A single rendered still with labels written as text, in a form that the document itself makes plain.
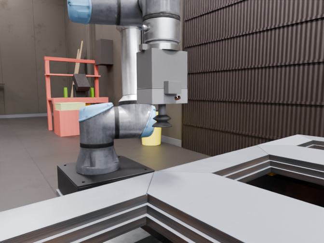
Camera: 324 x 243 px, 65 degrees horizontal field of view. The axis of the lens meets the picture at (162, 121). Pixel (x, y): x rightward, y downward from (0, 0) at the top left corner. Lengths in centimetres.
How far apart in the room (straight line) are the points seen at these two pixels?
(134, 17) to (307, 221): 50
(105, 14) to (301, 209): 52
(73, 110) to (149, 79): 587
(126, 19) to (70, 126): 579
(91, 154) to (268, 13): 310
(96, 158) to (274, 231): 62
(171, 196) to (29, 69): 1133
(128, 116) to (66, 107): 544
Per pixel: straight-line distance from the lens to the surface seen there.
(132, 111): 88
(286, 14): 350
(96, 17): 61
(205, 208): 43
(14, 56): 1168
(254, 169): 74
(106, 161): 88
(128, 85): 91
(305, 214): 46
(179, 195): 47
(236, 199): 47
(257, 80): 358
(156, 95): 48
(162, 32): 50
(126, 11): 61
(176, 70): 51
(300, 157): 81
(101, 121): 86
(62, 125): 628
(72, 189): 87
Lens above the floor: 105
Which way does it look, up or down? 7 degrees down
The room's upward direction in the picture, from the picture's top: straight up
